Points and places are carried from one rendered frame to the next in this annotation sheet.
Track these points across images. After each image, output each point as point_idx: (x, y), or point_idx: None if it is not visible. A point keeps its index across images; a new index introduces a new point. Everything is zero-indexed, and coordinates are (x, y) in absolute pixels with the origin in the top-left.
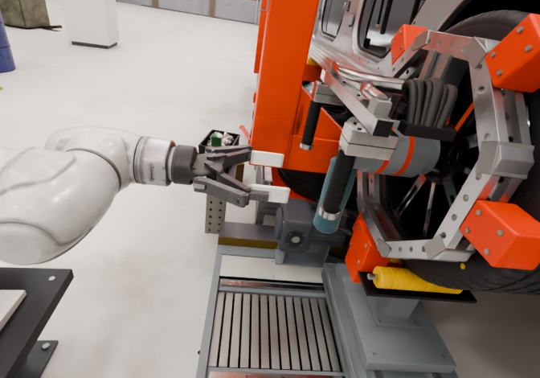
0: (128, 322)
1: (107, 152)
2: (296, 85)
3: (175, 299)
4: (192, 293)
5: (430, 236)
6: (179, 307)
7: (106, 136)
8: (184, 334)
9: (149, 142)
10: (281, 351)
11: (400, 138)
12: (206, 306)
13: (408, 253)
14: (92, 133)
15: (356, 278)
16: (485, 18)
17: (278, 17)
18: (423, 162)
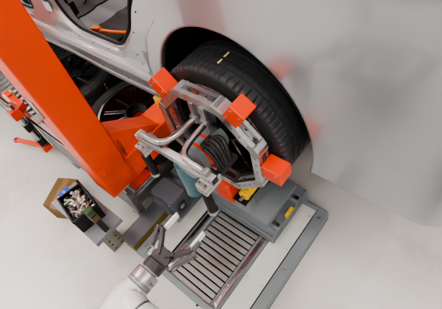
0: None
1: (138, 300)
2: (104, 137)
3: (153, 302)
4: (157, 288)
5: (248, 161)
6: (160, 302)
7: (125, 296)
8: (179, 308)
9: (139, 278)
10: (229, 259)
11: None
12: (171, 284)
13: (250, 186)
14: (119, 302)
15: (233, 200)
16: (199, 73)
17: (62, 120)
18: None
